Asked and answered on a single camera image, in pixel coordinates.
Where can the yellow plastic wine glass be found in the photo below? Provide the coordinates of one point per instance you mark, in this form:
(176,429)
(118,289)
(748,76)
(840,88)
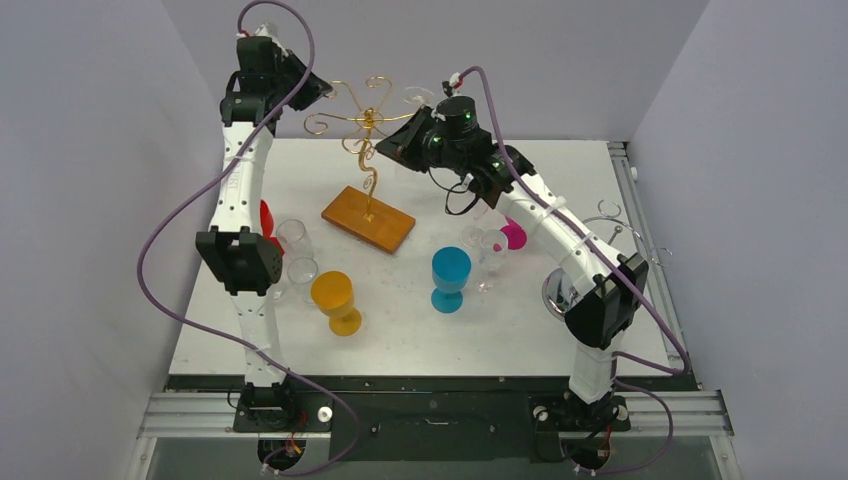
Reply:
(333,294)

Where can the pink plastic wine glass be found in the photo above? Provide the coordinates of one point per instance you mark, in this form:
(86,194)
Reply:
(515,235)

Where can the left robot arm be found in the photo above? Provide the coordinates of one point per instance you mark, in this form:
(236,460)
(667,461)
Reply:
(234,248)

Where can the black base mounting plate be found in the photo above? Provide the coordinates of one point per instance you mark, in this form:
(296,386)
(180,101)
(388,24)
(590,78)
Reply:
(430,418)

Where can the gold wire glass rack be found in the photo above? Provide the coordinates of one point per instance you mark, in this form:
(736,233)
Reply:
(357,211)

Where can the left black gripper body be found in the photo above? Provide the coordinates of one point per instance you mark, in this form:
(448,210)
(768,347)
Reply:
(279,81)

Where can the aluminium rail right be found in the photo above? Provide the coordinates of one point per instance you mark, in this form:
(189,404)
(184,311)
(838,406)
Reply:
(696,411)

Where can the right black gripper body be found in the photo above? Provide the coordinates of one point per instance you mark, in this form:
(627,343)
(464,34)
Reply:
(411,134)

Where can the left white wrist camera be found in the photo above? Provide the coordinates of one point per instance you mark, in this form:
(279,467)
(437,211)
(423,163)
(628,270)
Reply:
(267,30)

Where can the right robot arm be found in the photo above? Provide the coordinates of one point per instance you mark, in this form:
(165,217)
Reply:
(603,286)

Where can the blue plastic wine glass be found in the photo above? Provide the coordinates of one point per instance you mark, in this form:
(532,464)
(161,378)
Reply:
(450,268)

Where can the red plastic wine glass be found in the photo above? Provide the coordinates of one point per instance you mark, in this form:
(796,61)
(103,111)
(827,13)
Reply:
(268,226)

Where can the clear glass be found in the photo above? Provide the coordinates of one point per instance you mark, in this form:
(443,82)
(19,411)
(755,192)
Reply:
(301,274)
(417,96)
(473,230)
(490,255)
(294,239)

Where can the clear glass on gold rack back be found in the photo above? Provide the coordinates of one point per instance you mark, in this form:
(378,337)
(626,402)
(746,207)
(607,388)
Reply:
(417,96)

